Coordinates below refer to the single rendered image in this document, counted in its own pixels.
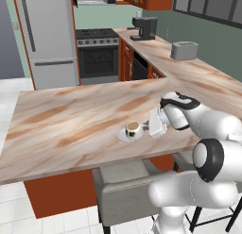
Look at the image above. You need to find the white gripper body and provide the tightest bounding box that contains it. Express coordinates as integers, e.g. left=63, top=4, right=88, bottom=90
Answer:
left=148, top=107, right=168, bottom=140

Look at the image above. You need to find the white cup of tea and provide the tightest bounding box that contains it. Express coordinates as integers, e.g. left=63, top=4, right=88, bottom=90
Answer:
left=125, top=120, right=143, bottom=139

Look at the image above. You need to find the white saucer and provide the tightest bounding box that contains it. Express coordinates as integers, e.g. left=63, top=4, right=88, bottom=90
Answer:
left=115, top=126, right=145, bottom=143

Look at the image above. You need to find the black dishwasher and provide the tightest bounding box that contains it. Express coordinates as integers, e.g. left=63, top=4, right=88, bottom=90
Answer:
left=131, top=51, right=149, bottom=81

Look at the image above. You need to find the orange lower cupboard run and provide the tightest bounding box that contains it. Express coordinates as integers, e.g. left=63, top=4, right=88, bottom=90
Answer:
left=117, top=37, right=166, bottom=83

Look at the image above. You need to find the orange cupboard run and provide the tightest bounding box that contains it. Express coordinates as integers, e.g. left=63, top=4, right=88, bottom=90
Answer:
left=123, top=0, right=175, bottom=11
left=117, top=37, right=166, bottom=83

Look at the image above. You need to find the grey upholstered chair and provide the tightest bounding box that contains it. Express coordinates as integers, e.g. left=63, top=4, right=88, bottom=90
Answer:
left=92, top=159, right=198, bottom=234

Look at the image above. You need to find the grey toaster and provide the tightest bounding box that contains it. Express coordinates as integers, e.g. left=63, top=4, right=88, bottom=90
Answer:
left=170, top=41, right=199, bottom=62

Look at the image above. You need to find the steel oven with hob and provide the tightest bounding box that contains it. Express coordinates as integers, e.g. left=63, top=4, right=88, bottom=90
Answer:
left=75, top=27, right=121, bottom=86

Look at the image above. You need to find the black coffee machine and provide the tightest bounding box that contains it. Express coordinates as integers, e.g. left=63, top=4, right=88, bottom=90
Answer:
left=130, top=16, right=159, bottom=42

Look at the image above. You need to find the orange island base panel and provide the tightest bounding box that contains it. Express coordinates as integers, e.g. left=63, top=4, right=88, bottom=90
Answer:
left=23, top=154, right=178, bottom=220

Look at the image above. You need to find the orange upper cupboard run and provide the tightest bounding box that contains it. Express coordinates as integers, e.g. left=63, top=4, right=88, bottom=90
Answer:
left=123, top=0, right=175, bottom=11

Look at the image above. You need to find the grey fridge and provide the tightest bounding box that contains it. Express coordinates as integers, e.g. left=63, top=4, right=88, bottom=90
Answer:
left=13, top=0, right=80, bottom=91

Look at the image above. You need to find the dark framed window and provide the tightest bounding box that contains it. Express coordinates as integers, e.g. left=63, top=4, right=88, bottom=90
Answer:
left=172, top=0, right=242, bottom=30

